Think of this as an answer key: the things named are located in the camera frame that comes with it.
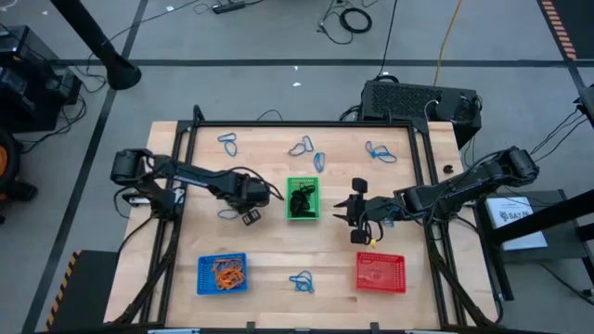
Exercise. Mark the black mat hazard stripes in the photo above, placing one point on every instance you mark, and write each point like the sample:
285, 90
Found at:
580, 23

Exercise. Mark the green plastic basket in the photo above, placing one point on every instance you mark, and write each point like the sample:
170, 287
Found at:
316, 201

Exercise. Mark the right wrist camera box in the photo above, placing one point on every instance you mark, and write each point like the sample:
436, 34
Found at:
358, 236

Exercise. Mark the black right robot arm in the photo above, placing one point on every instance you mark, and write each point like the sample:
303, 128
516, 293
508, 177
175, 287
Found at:
464, 185

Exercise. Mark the black equipment cart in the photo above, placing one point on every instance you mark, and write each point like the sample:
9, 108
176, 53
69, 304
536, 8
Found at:
28, 93

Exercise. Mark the black ramp hazard stripes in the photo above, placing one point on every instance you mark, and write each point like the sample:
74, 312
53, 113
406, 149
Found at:
93, 292

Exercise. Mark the white printed paper sheet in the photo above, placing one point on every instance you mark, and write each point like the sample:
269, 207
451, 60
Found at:
524, 232

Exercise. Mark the black power strip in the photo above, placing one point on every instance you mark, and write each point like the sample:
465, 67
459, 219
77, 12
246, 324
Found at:
228, 7

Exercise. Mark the red plastic basket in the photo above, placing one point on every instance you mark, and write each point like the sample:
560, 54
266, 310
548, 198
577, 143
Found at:
394, 264

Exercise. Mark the blue plastic basket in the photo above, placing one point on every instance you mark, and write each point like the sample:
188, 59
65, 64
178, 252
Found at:
204, 283

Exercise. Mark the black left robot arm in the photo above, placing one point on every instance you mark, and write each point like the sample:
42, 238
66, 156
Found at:
185, 174

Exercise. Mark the black computer tower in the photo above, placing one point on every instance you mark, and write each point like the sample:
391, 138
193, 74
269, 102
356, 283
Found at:
399, 99

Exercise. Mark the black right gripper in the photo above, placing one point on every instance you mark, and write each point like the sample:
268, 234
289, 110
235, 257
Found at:
371, 211

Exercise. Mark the black pole with round base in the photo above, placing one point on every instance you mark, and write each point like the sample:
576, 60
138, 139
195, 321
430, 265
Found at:
120, 74

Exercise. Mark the orange black machine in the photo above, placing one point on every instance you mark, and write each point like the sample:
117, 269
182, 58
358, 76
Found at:
9, 185

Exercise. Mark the black side stand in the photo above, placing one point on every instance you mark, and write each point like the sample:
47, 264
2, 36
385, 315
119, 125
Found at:
566, 241

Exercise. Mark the black device on stand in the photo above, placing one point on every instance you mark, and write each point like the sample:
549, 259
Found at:
588, 104

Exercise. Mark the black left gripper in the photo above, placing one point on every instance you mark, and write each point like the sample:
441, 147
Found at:
246, 190

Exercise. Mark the band pile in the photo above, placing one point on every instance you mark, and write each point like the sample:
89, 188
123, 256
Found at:
217, 266

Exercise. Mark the small black knob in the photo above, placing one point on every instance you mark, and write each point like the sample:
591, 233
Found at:
448, 169

